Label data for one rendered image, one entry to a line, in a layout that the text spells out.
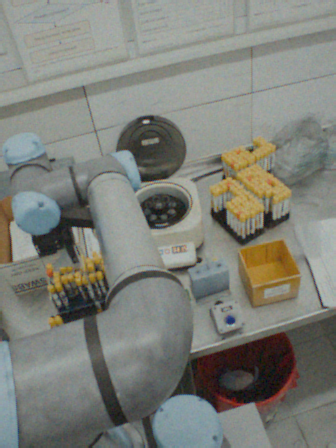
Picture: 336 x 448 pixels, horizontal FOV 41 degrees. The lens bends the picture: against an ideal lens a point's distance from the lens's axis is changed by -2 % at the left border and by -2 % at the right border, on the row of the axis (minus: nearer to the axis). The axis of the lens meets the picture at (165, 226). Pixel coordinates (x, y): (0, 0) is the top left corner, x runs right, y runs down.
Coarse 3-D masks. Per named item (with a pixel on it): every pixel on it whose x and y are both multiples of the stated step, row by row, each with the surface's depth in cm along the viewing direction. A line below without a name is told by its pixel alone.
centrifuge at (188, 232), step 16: (144, 192) 143; (160, 192) 145; (176, 192) 143; (192, 192) 139; (192, 208) 134; (176, 224) 130; (192, 224) 130; (160, 240) 131; (176, 240) 132; (192, 240) 133; (176, 256) 132; (192, 256) 132
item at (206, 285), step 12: (204, 264) 122; (216, 264) 121; (192, 276) 119; (204, 276) 119; (216, 276) 120; (228, 276) 122; (192, 288) 124; (204, 288) 123; (216, 288) 124; (228, 288) 126; (204, 300) 125
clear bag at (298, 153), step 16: (320, 112) 148; (288, 128) 150; (304, 128) 147; (320, 128) 153; (272, 144) 154; (288, 144) 149; (304, 144) 146; (320, 144) 152; (288, 160) 149; (304, 160) 149; (320, 160) 154; (288, 176) 152; (304, 176) 154
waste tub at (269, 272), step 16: (240, 256) 122; (256, 256) 127; (272, 256) 129; (288, 256) 123; (240, 272) 128; (256, 272) 129; (272, 272) 128; (288, 272) 126; (256, 288) 116; (272, 288) 117; (288, 288) 119; (256, 304) 121
